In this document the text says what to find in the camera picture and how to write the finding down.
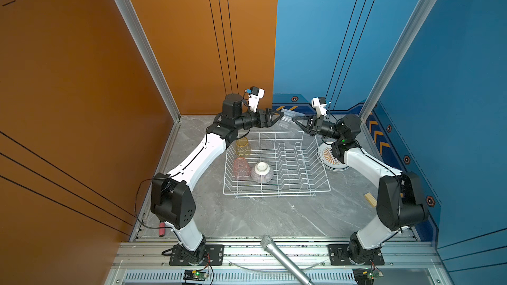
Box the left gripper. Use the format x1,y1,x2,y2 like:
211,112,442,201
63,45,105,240
232,109,282,133

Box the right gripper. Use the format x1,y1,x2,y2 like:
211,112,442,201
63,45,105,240
293,118,344,143

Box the clear plastic cup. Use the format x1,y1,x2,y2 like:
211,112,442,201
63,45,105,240
281,108,304,123

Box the yellow plastic cup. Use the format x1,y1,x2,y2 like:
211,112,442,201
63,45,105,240
235,137,252,157

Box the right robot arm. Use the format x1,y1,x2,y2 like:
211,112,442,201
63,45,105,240
293,114,429,265

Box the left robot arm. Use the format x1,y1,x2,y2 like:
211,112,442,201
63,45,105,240
150,94,284,265

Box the pink plastic cup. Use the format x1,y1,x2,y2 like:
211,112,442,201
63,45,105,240
233,157,251,181

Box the wooden block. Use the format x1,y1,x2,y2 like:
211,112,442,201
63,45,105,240
364,193,377,208

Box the right circuit board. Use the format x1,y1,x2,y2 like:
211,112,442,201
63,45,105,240
353,270,384,285

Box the circuit board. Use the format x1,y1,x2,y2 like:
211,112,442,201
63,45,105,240
182,270,210,284
353,270,384,285

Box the left circuit board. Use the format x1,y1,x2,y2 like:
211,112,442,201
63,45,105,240
182,270,210,284

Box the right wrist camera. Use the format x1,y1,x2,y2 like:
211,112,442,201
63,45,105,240
311,97,327,117

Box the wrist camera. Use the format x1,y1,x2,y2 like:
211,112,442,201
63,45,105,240
311,97,327,117
246,87,265,113

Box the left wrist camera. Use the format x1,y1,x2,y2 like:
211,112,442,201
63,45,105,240
246,87,265,113

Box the white wire dish rack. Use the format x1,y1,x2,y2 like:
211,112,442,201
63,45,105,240
223,131,331,198

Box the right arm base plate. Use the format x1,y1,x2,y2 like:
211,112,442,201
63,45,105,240
327,244,385,266

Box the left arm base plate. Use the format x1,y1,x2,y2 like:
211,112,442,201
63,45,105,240
169,244,224,267

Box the red handled screwdriver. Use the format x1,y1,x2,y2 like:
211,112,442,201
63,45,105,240
158,222,166,238

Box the aluminium front rail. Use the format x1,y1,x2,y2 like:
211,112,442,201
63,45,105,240
106,237,452,284

